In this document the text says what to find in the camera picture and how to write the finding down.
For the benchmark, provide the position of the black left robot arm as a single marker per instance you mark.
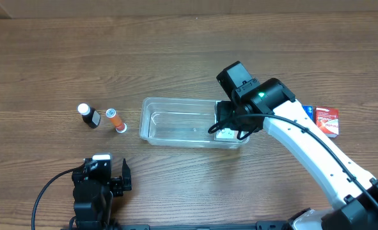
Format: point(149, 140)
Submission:
point(94, 191)

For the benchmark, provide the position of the dark syrup bottle white cap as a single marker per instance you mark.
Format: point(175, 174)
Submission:
point(89, 115)

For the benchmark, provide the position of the orange tablet tube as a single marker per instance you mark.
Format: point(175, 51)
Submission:
point(117, 122)

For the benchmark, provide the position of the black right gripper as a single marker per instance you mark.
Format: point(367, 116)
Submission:
point(224, 114)

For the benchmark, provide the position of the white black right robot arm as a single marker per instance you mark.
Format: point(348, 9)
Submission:
point(351, 191)

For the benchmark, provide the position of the clear plastic container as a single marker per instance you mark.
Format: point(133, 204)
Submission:
point(181, 122)

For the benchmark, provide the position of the white blue Hansaplast box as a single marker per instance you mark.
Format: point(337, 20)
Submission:
point(226, 135)

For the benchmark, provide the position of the blue cough medicine box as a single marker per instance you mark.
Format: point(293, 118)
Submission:
point(309, 109)

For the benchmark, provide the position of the red white medicine box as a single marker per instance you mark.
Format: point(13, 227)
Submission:
point(326, 119)

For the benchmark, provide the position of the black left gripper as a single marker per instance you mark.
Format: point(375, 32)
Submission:
point(115, 183)

